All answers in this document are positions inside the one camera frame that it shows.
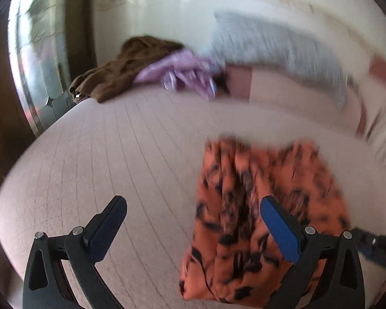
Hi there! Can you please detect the purple shiny cloth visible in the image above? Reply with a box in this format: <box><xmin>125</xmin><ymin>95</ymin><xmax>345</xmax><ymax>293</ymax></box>
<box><xmin>137</xmin><ymin>50</ymin><xmax>226</xmax><ymax>101</ymax></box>

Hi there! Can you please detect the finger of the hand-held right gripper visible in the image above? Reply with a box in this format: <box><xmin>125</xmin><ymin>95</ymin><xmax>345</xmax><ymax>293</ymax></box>
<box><xmin>352</xmin><ymin>228</ymin><xmax>386</xmax><ymax>267</ymax></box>

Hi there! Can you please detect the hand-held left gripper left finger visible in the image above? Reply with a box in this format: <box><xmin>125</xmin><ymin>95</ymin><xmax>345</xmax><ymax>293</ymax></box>
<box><xmin>22</xmin><ymin>195</ymin><xmax>128</xmax><ymax>309</ymax></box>

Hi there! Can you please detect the pink bolster pillow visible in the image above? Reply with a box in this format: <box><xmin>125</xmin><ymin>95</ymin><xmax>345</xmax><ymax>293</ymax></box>
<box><xmin>227</xmin><ymin>55</ymin><xmax>386</xmax><ymax>136</ymax></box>

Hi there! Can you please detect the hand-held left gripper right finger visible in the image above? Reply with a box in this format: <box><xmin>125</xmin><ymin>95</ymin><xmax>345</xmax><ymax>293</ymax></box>
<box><xmin>260</xmin><ymin>195</ymin><xmax>366</xmax><ymax>309</ymax></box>

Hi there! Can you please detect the bed with pink sheet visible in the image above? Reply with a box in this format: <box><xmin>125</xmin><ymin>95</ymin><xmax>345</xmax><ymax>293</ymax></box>
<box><xmin>0</xmin><ymin>85</ymin><xmax>386</xmax><ymax>309</ymax></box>

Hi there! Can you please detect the brown cloth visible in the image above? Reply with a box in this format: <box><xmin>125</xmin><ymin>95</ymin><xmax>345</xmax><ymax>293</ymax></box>
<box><xmin>69</xmin><ymin>36</ymin><xmax>184</xmax><ymax>104</ymax></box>

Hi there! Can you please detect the orange floral garment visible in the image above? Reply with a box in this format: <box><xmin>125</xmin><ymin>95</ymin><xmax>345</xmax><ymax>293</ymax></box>
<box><xmin>179</xmin><ymin>138</ymin><xmax>351</xmax><ymax>308</ymax></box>

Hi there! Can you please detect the patterned glass window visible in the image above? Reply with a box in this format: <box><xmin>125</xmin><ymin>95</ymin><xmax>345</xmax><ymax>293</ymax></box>
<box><xmin>8</xmin><ymin>0</ymin><xmax>94</xmax><ymax>136</ymax></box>

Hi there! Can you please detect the grey quilted blanket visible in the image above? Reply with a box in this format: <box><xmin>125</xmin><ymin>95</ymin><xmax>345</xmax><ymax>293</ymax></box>
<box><xmin>209</xmin><ymin>11</ymin><xmax>354</xmax><ymax>110</ymax></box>

